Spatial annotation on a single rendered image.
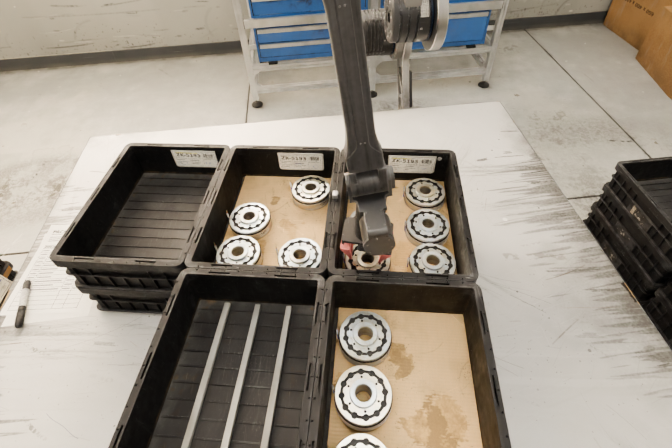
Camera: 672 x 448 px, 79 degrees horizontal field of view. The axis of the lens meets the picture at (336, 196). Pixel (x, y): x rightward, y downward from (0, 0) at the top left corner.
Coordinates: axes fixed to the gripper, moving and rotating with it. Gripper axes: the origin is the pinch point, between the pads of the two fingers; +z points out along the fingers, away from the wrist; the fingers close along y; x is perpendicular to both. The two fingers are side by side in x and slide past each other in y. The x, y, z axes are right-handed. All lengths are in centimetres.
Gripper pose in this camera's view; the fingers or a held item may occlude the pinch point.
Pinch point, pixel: (365, 256)
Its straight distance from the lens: 91.9
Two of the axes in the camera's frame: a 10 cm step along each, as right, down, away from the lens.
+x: 1.7, -7.2, 6.8
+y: 9.9, 1.3, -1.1
